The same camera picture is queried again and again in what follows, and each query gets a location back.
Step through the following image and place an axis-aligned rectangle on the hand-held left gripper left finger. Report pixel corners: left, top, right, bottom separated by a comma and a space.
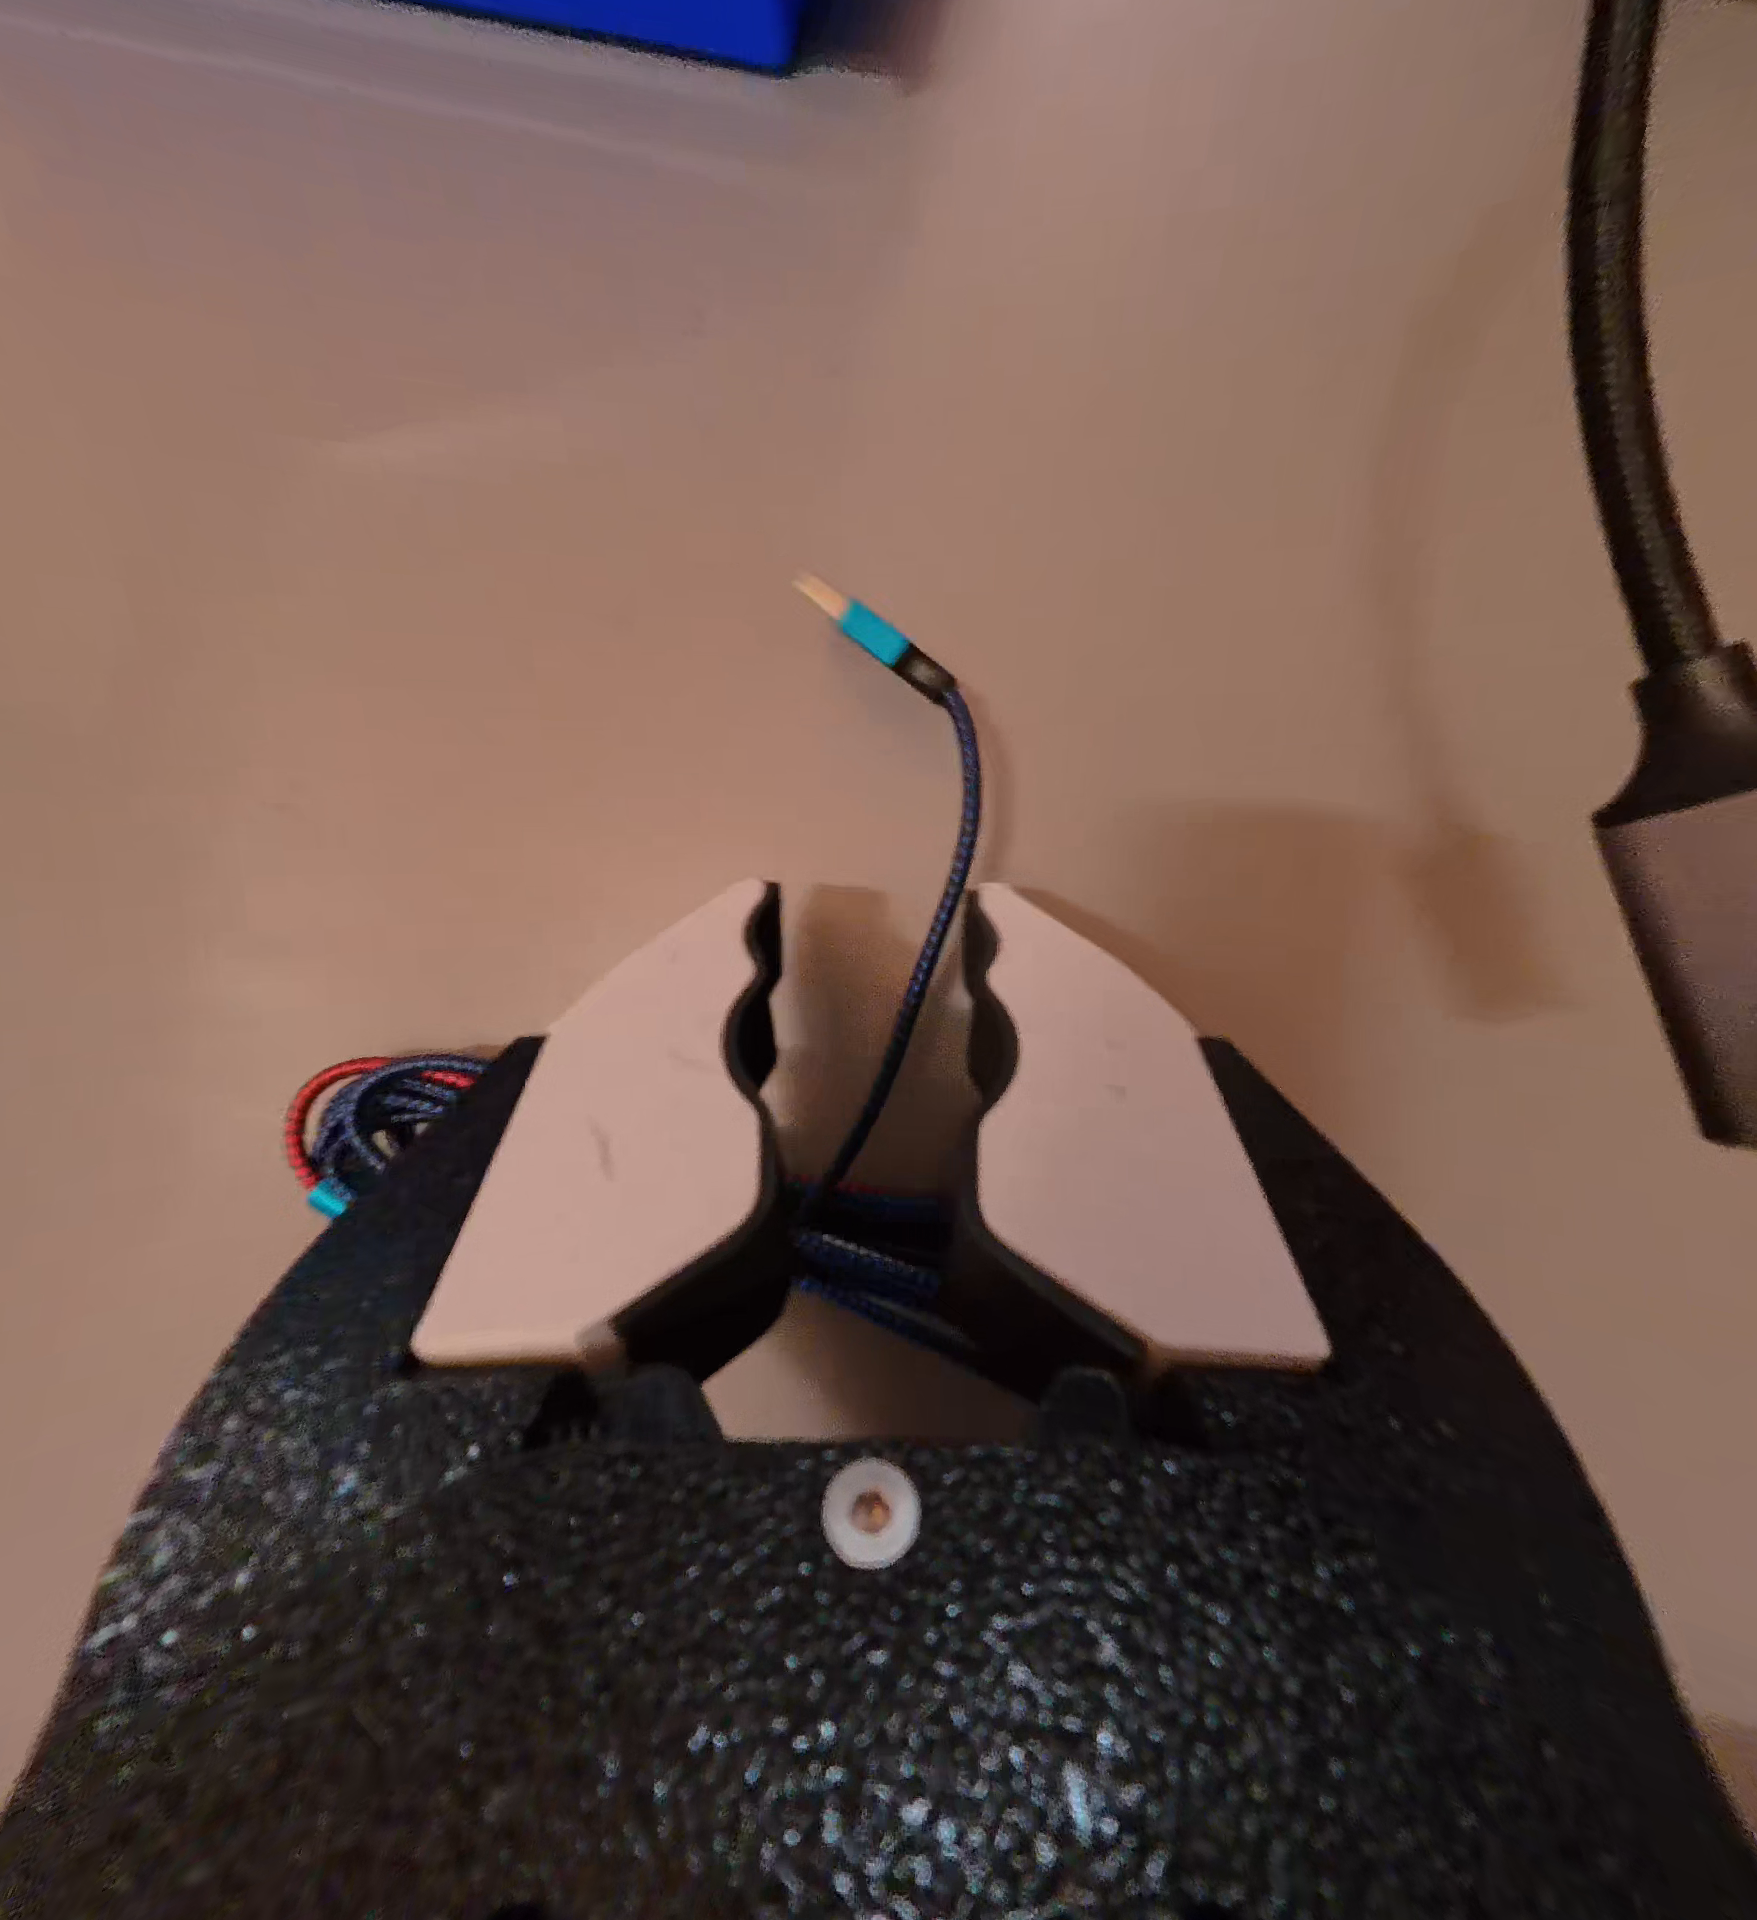
409, 879, 805, 1380

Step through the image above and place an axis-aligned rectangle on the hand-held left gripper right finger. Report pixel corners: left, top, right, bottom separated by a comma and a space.
945, 882, 1334, 1390

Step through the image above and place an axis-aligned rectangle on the red braided cable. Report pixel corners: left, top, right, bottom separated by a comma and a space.
285, 1055, 483, 1193

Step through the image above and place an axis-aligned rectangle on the blue braided cable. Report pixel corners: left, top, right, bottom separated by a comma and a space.
311, 571, 989, 1352

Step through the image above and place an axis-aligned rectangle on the pale desk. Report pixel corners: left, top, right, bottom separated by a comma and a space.
0, 0, 1757, 1877

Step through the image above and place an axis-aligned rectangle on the blue plastic bin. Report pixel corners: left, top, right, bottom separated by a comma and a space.
414, 0, 836, 76

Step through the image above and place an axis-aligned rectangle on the black braided cable grey plug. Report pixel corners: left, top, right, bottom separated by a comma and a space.
1566, 0, 1757, 1157

